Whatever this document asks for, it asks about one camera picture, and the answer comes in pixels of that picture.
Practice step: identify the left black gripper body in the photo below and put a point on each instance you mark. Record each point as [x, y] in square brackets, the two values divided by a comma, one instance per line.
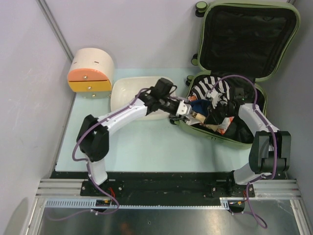
[173, 116]

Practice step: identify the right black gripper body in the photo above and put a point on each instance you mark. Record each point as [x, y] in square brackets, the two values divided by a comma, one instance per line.
[221, 111]

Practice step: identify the beige round pouch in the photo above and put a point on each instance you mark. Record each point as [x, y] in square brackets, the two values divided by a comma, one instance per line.
[199, 117]

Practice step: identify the black white striped garment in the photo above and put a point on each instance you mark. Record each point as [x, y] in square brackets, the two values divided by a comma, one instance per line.
[208, 87]

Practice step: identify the white rectangular plastic basin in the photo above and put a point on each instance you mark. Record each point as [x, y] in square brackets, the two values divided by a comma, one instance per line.
[125, 89]

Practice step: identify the green hard-shell suitcase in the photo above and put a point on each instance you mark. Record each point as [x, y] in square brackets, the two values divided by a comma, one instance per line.
[243, 43]

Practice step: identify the cream drawer box orange fronts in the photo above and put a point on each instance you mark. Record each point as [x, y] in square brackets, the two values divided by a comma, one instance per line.
[91, 72]

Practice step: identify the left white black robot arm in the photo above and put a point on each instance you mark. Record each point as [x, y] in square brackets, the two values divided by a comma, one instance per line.
[94, 136]

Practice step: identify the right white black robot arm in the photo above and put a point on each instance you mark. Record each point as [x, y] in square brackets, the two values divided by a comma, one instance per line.
[271, 147]

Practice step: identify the white orange patterned cloth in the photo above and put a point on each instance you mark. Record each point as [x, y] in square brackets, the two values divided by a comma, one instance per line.
[221, 128]

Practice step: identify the navy blue garment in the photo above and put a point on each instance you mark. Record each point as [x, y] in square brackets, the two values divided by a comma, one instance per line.
[201, 106]

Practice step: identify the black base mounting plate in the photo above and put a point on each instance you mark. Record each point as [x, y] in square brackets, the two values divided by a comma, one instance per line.
[163, 188]

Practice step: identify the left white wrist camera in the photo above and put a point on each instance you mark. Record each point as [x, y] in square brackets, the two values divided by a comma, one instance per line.
[184, 109]

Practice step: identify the aluminium frame rail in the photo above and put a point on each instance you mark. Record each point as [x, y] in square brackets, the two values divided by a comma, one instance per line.
[271, 189]

